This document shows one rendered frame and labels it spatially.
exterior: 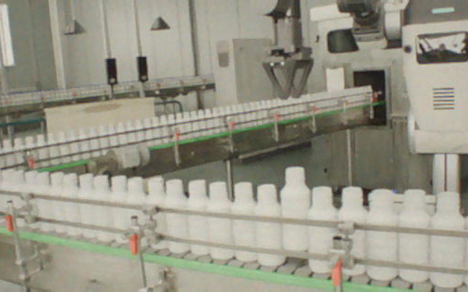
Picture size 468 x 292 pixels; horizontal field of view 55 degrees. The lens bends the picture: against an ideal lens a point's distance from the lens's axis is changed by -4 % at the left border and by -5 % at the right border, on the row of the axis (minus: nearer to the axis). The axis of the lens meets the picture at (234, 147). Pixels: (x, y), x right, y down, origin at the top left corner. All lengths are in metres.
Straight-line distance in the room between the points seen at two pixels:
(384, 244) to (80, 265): 0.79
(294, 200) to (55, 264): 0.74
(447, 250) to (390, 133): 3.86
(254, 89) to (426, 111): 5.96
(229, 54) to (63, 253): 5.93
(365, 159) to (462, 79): 3.54
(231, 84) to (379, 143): 2.99
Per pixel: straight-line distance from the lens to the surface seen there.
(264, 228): 0.96
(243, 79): 7.11
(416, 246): 0.88
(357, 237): 0.91
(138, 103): 5.42
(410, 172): 4.67
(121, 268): 1.20
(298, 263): 1.00
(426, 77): 1.41
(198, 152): 3.04
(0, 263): 1.62
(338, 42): 4.93
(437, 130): 1.42
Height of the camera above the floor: 1.40
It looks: 9 degrees down
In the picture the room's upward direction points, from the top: 5 degrees counter-clockwise
